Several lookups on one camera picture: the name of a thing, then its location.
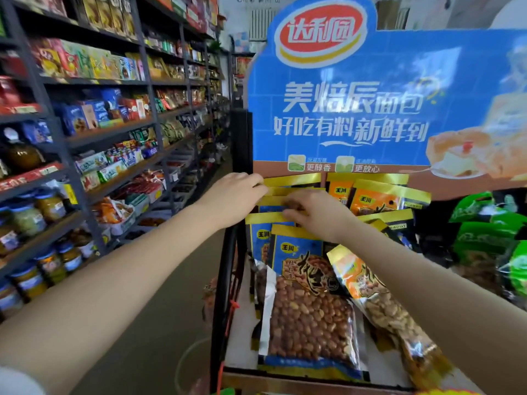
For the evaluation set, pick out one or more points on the person's white sleeve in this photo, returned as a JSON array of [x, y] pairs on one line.
[[16, 382]]

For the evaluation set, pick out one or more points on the person's left forearm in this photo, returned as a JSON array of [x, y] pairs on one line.
[[111, 292]]

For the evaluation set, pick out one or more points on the person's left hand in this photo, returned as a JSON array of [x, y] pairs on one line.
[[228, 201]]

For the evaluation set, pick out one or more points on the rows of assorted shelf goods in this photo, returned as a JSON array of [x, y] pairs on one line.
[[185, 94]]

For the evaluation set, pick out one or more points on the row of yellow snack bags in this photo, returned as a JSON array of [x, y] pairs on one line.
[[107, 14]]

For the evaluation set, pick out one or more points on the person's left fingers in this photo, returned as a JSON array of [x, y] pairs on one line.
[[255, 185]]

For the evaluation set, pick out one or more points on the orange peanut packet lying flat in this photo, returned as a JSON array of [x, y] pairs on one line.
[[383, 308]]

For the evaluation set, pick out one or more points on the row of small candy packs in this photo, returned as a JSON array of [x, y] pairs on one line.
[[119, 158]]

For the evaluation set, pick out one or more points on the person's right hand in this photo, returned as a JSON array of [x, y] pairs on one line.
[[325, 220]]

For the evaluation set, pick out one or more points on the dark blue gold-topped packet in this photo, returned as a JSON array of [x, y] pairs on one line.
[[397, 226]]

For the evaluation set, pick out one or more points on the green snack packet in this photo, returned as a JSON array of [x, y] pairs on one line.
[[520, 267], [473, 240], [511, 222], [469, 207]]

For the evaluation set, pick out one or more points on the person's right fingers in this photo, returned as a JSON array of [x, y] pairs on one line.
[[298, 203]]

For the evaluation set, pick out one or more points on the white wall radiator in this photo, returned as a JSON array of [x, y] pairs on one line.
[[263, 24]]

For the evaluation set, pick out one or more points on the black display rack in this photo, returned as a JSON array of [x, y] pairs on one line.
[[241, 139]]

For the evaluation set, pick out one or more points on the group of glass jars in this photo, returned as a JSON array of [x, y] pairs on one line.
[[29, 220]]

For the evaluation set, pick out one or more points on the large blue peanut packet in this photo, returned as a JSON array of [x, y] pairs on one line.
[[308, 316]]

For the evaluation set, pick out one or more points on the row of red snack packets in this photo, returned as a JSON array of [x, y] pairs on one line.
[[131, 197]]

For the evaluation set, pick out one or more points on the person's right forearm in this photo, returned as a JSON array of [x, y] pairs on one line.
[[432, 300]]

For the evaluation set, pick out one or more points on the row of colourful snack boxes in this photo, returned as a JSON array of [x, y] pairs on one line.
[[82, 61]]

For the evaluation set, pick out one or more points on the blue bread display sign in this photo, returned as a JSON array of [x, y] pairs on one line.
[[370, 119]]

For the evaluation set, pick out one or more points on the row of blue biscuit boxes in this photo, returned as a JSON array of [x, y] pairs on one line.
[[94, 111]]

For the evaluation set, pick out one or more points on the red boxes on shelf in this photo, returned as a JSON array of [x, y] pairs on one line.
[[10, 94]]

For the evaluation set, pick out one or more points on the dark glass bottle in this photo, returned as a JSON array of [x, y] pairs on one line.
[[20, 154]]

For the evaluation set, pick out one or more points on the grey metal store shelving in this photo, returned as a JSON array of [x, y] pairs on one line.
[[61, 148]]

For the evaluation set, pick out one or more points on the blue gold-topped peanut packet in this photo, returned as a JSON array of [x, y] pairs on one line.
[[271, 204]]

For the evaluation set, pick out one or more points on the orange gold-topped snack packet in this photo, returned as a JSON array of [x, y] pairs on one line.
[[339, 187], [378, 197]]

